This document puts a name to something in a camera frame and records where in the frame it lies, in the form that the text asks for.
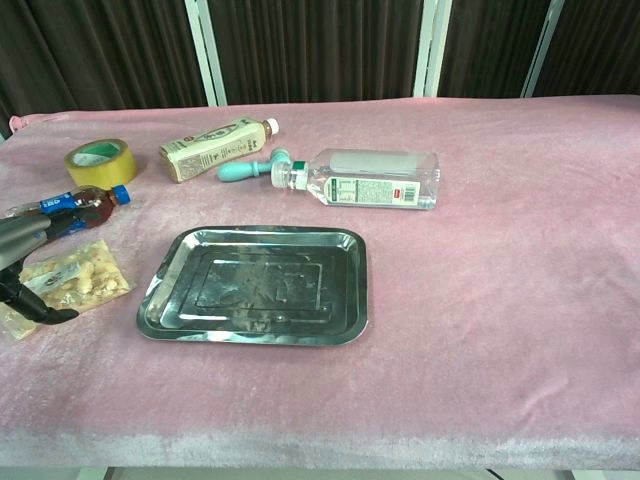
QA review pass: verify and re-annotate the yellow tape roll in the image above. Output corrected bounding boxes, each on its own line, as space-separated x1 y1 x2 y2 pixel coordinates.
63 138 139 191

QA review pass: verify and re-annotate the clear bag of snacks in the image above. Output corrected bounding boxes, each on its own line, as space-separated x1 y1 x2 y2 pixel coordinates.
0 238 138 342

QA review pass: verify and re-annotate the teal handled tool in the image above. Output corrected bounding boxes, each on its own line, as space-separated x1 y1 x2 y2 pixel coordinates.
216 148 292 183

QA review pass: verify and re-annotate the white frame post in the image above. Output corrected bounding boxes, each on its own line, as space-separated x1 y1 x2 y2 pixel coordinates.
519 0 567 99
411 0 454 99
183 0 227 107

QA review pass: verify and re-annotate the beige labelled drink bottle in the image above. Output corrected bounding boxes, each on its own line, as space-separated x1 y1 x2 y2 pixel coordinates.
158 116 281 184

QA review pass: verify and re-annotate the clear square water bottle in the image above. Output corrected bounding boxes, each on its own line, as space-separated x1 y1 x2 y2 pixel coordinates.
270 147 442 211

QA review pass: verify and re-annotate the dark drink bottle blue cap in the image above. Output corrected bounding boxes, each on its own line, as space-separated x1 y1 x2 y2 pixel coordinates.
0 184 133 246

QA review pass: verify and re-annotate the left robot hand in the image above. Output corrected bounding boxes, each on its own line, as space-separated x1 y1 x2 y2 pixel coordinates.
0 209 81 326

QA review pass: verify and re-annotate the stainless steel tray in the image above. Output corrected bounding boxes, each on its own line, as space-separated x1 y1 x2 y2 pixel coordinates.
136 225 371 347

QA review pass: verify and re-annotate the pink plush tablecloth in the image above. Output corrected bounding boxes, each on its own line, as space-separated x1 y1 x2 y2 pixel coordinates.
0 94 640 471

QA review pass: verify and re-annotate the dark brown curtain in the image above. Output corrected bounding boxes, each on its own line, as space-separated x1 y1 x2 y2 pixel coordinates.
0 0 640 139

